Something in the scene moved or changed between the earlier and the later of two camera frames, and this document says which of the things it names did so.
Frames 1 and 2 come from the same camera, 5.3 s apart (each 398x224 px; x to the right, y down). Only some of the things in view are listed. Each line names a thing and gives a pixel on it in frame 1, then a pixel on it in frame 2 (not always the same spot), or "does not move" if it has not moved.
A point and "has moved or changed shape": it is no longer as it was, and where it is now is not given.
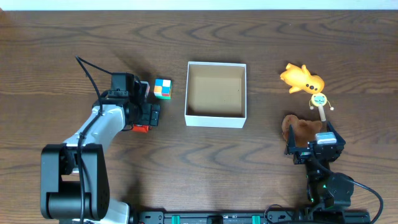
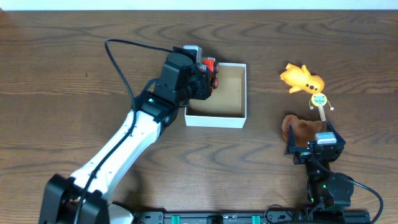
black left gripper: (152, 114) to (204, 82)
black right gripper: (303, 154) does not move
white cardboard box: (216, 94) does not move
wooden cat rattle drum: (320, 100) does not move
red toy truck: (140, 128) has moved or changed shape
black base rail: (268, 216) does not move
